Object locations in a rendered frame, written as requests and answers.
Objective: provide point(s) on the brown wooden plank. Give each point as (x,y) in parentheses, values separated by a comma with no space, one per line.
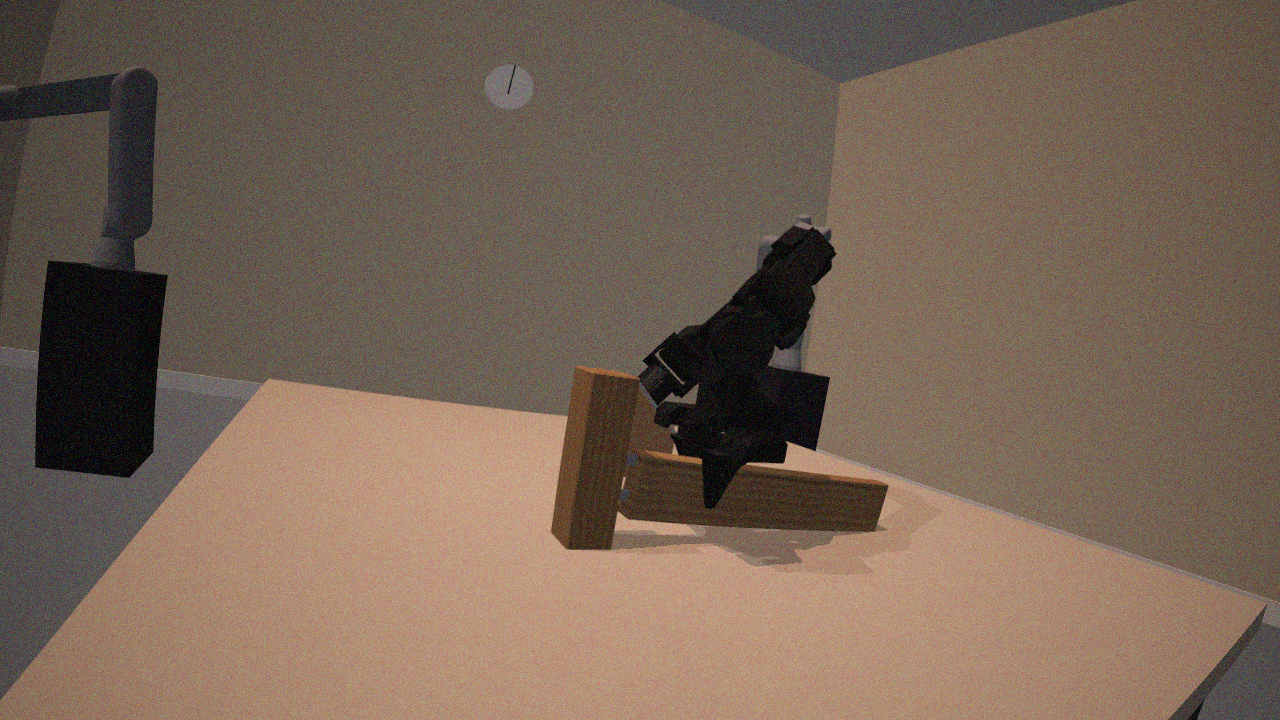
(668,488)

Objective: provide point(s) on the brown wooden post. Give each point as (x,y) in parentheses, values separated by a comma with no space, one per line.
(594,455)

